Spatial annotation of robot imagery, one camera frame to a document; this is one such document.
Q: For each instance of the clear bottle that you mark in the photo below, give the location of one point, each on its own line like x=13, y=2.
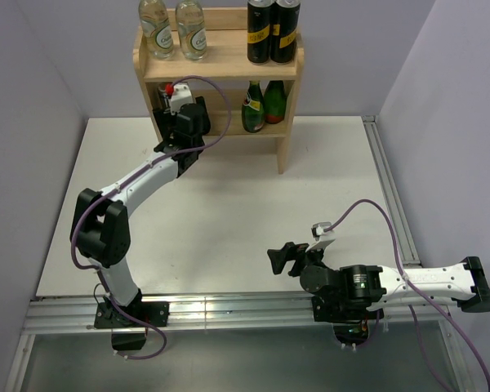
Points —
x=156, y=28
x=190, y=25

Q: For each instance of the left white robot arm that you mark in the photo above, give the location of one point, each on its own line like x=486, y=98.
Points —
x=100, y=230

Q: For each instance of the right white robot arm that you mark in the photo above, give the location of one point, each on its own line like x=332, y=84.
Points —
x=359, y=291

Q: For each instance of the aluminium right rail frame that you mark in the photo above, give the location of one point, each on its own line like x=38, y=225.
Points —
x=408, y=252

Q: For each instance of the energy drink can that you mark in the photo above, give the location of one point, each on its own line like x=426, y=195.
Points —
x=163, y=89

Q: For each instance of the wooden two-tier shelf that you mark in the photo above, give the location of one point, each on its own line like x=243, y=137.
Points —
x=225, y=63

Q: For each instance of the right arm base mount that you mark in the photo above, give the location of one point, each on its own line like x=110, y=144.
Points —
x=352, y=329

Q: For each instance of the aluminium front rail frame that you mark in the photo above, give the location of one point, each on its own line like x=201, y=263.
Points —
x=76, y=314

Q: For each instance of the green labelled glass bottle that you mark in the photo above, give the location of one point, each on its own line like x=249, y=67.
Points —
x=253, y=108

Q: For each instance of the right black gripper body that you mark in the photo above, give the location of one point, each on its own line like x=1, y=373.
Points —
x=303, y=257

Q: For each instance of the left black tall can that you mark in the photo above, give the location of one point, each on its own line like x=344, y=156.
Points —
x=258, y=31

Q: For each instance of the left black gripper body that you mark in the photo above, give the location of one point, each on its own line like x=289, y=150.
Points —
x=165, y=118

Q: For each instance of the right black tall can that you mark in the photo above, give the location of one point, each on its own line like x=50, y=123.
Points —
x=284, y=21

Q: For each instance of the dark green glass bottle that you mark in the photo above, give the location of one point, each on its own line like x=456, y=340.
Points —
x=275, y=102

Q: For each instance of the aluminium rail frame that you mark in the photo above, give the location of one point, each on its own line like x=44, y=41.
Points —
x=76, y=314
x=408, y=252

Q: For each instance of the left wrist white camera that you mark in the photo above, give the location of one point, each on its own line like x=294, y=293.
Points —
x=178, y=95

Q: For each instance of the black tall can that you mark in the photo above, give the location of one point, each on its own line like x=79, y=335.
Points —
x=284, y=21
x=258, y=31

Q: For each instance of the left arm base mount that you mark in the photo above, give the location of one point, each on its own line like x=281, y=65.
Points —
x=130, y=329

